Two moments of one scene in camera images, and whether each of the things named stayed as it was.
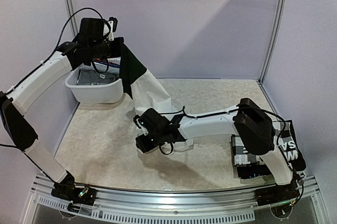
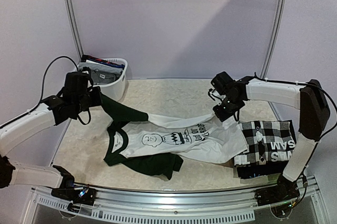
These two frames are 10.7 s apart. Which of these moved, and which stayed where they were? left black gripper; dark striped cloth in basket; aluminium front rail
Moved: left black gripper
Stayed: dark striped cloth in basket; aluminium front rail
